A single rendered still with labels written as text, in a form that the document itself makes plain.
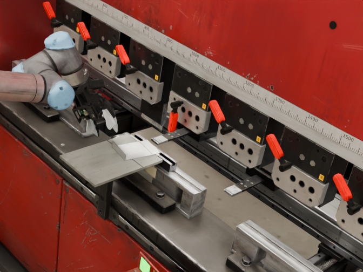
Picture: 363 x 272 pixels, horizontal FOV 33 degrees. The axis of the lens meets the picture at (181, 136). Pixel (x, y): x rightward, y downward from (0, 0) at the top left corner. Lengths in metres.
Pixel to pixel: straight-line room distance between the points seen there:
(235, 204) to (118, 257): 1.59
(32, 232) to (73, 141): 0.49
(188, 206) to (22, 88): 0.63
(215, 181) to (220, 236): 1.85
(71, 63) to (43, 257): 0.99
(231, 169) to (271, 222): 1.44
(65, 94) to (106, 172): 0.32
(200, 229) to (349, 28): 0.81
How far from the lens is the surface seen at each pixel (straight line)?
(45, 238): 2.46
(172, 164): 1.92
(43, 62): 1.76
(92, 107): 1.83
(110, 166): 1.87
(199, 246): 1.82
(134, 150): 1.96
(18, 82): 1.60
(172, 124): 1.76
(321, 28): 1.42
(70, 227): 2.26
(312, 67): 1.45
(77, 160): 1.88
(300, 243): 3.41
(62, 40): 1.76
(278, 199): 1.99
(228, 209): 3.50
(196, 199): 1.88
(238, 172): 2.07
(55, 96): 1.63
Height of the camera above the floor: 2.03
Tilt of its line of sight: 30 degrees down
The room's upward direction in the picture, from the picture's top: 10 degrees clockwise
